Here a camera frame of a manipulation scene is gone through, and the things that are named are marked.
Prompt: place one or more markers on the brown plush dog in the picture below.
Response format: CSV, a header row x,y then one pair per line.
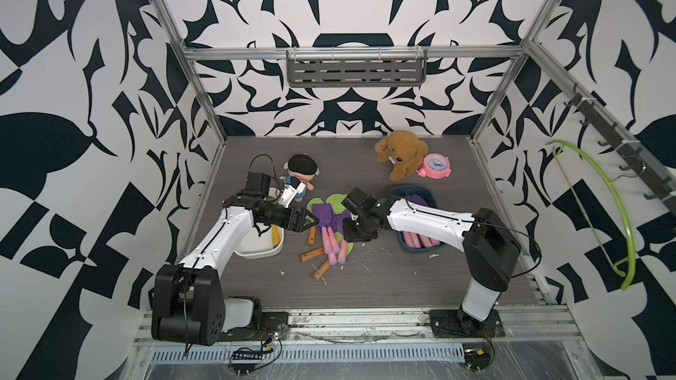
x,y
404,150

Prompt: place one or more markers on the green shovel yellow handle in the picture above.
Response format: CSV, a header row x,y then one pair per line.
x,y
276,237

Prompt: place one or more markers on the grey hook rail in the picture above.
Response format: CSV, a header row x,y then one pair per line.
x,y
638,161

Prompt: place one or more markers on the plush doll black hair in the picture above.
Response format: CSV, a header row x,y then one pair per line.
x,y
303,168

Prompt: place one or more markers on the purple shovel pink handle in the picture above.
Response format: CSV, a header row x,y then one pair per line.
x,y
411,240
341,257
425,242
324,212

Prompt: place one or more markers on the pink alarm clock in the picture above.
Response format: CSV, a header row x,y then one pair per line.
x,y
435,166

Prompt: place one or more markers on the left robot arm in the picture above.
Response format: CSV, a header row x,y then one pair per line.
x,y
188,303

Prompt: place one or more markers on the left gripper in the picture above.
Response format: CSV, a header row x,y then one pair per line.
x,y
294,213

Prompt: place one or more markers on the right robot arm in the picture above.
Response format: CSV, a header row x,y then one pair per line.
x,y
490,248

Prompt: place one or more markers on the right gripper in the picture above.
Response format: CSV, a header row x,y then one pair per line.
x,y
349,235

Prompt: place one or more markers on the white storage box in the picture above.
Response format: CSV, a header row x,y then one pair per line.
x,y
252,240

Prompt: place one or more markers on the teal storage box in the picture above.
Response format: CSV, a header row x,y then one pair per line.
x,y
404,192

